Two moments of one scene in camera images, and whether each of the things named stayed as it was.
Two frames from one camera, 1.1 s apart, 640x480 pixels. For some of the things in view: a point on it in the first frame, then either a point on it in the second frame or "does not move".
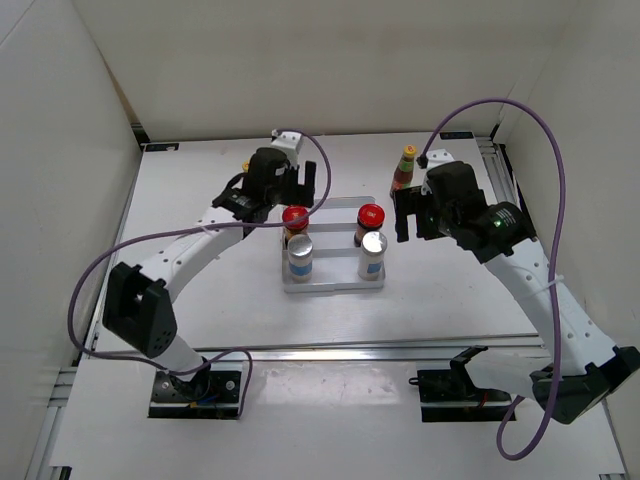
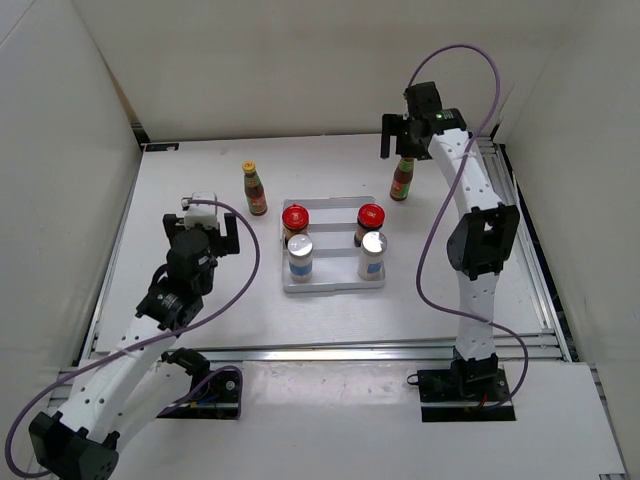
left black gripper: x=299 y=194 to x=230 y=232
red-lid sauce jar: x=369 y=218 does not move
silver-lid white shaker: x=371 y=265 does not move
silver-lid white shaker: x=300 y=255 does not move
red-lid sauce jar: x=293 y=213 does not move
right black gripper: x=405 y=203 to x=394 y=125
